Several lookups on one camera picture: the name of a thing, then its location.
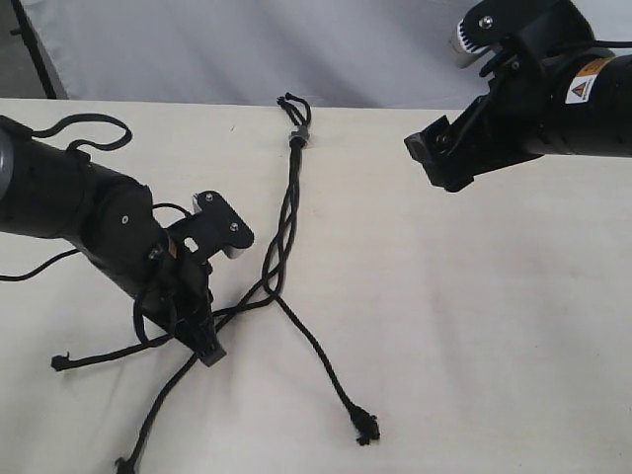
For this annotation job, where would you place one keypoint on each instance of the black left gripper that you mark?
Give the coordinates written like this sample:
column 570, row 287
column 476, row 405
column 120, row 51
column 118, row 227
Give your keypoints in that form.
column 173, row 293

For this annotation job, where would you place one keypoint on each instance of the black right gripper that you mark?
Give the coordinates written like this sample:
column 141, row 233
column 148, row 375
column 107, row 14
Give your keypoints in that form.
column 518, row 120

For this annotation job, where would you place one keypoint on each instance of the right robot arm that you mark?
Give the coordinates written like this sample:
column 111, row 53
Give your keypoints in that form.
column 572, row 104

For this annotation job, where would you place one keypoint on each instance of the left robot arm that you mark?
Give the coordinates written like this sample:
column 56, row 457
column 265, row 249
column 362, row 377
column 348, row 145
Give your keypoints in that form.
column 52, row 193

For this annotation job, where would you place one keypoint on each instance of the grey backdrop cloth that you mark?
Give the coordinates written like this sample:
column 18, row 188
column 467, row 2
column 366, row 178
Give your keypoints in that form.
column 367, row 54

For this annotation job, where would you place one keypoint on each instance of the black metal stand pole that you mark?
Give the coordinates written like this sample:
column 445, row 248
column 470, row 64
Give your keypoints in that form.
column 30, row 40

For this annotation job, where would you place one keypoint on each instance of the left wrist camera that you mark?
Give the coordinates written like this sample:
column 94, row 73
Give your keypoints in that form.
column 217, row 227

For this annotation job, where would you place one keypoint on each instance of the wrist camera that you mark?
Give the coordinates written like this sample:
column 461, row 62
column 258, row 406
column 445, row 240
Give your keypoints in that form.
column 217, row 227
column 541, row 25

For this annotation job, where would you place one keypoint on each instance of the black plastic cable clamp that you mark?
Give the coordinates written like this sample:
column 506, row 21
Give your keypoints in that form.
column 299, row 137

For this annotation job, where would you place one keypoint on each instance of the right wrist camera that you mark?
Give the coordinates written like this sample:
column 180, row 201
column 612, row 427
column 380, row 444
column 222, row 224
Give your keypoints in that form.
column 541, row 25

